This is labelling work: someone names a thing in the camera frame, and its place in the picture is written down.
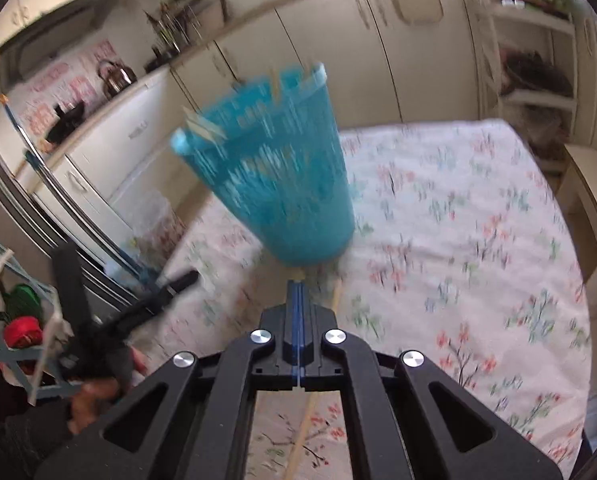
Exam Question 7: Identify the red fabric item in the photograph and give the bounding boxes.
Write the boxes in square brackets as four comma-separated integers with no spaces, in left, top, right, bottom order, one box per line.
[2,315,45,349]

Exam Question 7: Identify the white kitchen cabinets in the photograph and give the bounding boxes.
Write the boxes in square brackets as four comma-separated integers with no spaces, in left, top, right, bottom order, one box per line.
[0,0,597,251]

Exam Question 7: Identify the white shoe rack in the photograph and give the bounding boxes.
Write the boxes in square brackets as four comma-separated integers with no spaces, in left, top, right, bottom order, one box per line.
[0,219,82,403]

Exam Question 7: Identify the white trolley shelf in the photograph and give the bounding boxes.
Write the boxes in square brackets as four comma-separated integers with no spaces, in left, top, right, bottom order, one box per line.
[470,0,580,177]

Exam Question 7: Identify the floral tablecloth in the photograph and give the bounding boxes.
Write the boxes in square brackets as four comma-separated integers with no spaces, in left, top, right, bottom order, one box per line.
[147,118,595,480]

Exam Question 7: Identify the green fabric item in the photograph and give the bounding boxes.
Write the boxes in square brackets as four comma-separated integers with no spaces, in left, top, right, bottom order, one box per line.
[2,283,42,319]

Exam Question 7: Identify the black pot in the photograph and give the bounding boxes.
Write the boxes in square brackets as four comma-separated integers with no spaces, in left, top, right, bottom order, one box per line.
[500,49,575,99]

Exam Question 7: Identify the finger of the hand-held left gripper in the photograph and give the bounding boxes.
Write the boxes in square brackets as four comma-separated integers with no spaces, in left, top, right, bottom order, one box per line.
[52,246,93,334]
[105,269,201,345]

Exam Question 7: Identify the grey sliding door frame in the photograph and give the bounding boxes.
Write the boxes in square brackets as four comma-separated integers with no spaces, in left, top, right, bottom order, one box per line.
[0,124,152,313]

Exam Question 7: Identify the person's left forearm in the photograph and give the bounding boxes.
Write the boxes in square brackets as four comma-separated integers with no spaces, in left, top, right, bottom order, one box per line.
[0,399,82,480]

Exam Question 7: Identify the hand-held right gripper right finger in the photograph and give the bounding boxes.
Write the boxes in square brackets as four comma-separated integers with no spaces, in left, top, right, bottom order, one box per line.
[298,280,565,480]

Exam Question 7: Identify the white step stool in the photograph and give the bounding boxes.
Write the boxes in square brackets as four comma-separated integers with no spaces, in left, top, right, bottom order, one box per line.
[557,142,597,282]

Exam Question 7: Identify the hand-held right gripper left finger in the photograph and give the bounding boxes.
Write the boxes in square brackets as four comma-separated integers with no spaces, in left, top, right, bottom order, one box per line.
[32,280,300,480]

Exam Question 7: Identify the blue mop handle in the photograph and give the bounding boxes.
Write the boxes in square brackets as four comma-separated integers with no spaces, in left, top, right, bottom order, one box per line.
[0,94,49,176]

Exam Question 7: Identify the black wok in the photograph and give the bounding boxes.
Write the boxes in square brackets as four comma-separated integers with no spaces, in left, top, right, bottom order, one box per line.
[45,101,88,144]

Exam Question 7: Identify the blue dustpan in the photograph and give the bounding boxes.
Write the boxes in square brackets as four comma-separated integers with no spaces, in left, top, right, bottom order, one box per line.
[103,244,165,288]

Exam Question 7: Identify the wall utensil rack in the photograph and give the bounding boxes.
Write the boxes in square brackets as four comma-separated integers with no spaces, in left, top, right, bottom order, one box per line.
[145,0,215,57]

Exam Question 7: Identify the bundle of wooden chopsticks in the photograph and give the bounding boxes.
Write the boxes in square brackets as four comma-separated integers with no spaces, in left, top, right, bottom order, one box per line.
[180,62,325,144]

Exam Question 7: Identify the range hood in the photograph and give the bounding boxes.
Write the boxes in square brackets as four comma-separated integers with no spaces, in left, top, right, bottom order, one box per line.
[0,0,130,82]

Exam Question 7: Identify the blue plastic basket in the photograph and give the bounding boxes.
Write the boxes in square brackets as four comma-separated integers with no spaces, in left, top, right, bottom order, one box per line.
[170,62,357,267]

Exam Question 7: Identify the single wooden stick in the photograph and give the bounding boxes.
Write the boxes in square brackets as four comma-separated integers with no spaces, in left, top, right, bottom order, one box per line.
[283,277,344,480]

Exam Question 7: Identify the person's left hand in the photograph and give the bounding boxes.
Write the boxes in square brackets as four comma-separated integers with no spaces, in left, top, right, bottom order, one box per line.
[69,346,150,435]

